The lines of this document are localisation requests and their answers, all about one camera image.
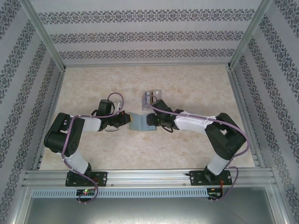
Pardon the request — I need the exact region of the slotted grey cable duct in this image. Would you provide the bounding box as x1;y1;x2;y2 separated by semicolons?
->
31;188;209;199

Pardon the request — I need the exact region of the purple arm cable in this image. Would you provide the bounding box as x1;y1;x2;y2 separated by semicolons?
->
61;91;125;204
147;103;252;202

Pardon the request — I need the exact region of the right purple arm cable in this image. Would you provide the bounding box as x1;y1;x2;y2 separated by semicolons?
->
147;103;252;202

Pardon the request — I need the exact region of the grey metal panel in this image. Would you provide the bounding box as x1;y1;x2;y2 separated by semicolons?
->
13;186;288;224

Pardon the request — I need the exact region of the aluminium frame post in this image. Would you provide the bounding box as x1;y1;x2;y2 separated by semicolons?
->
19;0;67;71
228;0;274;70

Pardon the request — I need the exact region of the clear plastic card box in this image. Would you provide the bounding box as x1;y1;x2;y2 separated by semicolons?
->
142;89;163;112

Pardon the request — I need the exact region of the blue credit card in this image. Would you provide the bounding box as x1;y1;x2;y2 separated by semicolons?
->
143;92;152;108

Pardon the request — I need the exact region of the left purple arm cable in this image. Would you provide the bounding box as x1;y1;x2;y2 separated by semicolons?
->
61;91;125;204

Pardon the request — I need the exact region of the aluminium side rail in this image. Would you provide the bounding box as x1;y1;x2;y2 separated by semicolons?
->
31;69;66;170
226;66;266;168

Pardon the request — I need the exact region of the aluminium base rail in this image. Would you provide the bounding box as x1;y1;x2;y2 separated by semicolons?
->
22;168;274;188

